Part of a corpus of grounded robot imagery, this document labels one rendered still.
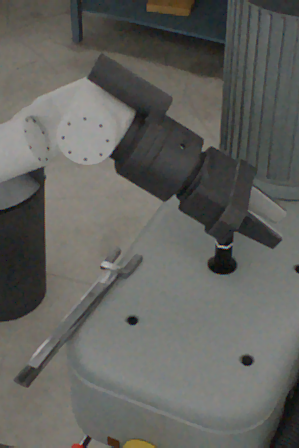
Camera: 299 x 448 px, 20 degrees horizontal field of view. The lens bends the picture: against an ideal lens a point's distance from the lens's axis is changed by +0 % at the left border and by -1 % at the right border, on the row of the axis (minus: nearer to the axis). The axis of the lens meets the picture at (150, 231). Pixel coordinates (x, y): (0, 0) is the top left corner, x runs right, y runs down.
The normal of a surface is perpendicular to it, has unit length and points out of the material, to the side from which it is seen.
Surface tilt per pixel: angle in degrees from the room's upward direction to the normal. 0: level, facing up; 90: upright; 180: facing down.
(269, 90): 90
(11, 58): 0
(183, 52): 0
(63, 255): 0
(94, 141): 81
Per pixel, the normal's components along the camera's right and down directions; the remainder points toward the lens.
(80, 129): -0.12, 0.52
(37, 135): 0.90, -0.31
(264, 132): -0.48, 0.58
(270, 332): 0.00, -0.76
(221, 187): 0.49, -0.58
